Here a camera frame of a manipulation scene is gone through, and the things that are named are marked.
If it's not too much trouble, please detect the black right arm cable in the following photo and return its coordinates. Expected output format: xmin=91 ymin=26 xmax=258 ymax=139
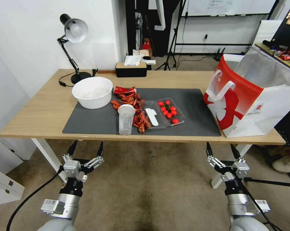
xmin=241 ymin=179 xmax=283 ymax=231

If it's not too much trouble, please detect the dark grey table mat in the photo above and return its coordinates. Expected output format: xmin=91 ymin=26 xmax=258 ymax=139
xmin=62 ymin=88 xmax=222 ymax=137

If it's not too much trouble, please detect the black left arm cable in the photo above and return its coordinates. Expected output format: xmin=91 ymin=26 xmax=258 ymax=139
xmin=5 ymin=166 xmax=65 ymax=231

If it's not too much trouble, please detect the black desk lamp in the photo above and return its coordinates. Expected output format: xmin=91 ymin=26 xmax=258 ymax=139
xmin=57 ymin=13 xmax=92 ymax=85

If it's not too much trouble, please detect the clear disposable takeout box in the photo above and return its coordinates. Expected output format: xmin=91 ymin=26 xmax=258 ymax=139
xmin=142 ymin=97 xmax=186 ymax=131

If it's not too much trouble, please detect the wooden side table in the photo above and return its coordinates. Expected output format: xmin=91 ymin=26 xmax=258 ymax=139
xmin=254 ymin=39 xmax=290 ymax=72

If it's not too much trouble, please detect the white label sticker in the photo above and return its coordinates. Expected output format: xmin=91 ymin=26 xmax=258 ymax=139
xmin=145 ymin=108 xmax=159 ymax=127

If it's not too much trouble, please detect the white cabinet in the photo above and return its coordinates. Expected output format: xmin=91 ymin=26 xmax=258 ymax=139
xmin=0 ymin=129 xmax=25 ymax=208

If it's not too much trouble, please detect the white whiteboard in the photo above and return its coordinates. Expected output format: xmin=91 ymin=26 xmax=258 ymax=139
xmin=183 ymin=0 xmax=278 ymax=17

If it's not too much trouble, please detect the black tissue box wooden lid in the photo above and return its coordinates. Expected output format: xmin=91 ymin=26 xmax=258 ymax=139
xmin=116 ymin=62 xmax=148 ymax=78

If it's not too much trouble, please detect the white shoe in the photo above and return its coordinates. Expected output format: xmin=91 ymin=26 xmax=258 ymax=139
xmin=272 ymin=156 xmax=290 ymax=174

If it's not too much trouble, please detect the white tissue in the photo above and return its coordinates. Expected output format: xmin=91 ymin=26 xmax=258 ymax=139
xmin=124 ymin=55 xmax=145 ymax=67

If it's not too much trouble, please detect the red box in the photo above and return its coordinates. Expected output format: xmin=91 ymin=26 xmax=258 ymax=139
xmin=142 ymin=38 xmax=152 ymax=57

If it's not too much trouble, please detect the red white delivery bag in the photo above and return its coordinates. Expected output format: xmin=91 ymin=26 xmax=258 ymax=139
xmin=202 ymin=45 xmax=290 ymax=138

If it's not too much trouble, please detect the dark monitor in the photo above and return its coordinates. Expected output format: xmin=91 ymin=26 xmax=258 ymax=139
xmin=272 ymin=0 xmax=290 ymax=44

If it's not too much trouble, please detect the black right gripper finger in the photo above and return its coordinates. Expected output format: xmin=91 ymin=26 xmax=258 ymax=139
xmin=230 ymin=143 xmax=248 ymax=167
xmin=206 ymin=141 xmax=228 ymax=169

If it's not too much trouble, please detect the black lamp cable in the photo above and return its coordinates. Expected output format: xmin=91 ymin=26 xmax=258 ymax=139
xmin=58 ymin=72 xmax=75 ymax=88

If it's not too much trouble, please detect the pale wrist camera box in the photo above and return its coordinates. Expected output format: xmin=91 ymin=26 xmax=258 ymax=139
xmin=63 ymin=160 xmax=81 ymax=179
xmin=232 ymin=161 xmax=250 ymax=179

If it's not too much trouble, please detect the white paper bowl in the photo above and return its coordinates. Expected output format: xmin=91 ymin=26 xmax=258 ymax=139
xmin=72 ymin=77 xmax=113 ymax=109

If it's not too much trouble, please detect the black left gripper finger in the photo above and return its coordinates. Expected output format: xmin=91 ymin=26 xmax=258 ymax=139
xmin=62 ymin=140 xmax=78 ymax=164
xmin=83 ymin=141 xmax=105 ymax=169

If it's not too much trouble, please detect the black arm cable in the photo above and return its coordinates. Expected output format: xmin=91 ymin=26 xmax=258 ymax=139
xmin=241 ymin=179 xmax=283 ymax=231
xmin=5 ymin=166 xmax=65 ymax=231

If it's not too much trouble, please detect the black router with antennas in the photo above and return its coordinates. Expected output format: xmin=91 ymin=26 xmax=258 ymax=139
xmin=211 ymin=47 xmax=226 ymax=61

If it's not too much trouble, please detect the black tripod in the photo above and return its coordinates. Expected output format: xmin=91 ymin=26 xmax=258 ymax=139
xmin=155 ymin=0 xmax=187 ymax=71

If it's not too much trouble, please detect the black tripod leg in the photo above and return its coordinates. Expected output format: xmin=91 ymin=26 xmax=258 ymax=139
xmin=243 ymin=177 xmax=290 ymax=190

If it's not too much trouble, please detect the clear plastic cup with lid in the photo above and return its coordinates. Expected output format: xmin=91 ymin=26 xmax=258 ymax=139
xmin=118 ymin=104 xmax=136 ymax=136

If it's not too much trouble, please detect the black whiteboard stand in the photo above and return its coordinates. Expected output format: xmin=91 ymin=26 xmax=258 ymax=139
xmin=175 ymin=0 xmax=280 ymax=56

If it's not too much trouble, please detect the crushed red soda can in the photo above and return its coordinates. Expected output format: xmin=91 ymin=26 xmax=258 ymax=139
xmin=113 ymin=86 xmax=137 ymax=95

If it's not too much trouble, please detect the wooden table with white legs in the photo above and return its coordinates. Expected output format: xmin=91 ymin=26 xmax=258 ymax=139
xmin=0 ymin=69 xmax=286 ymax=190

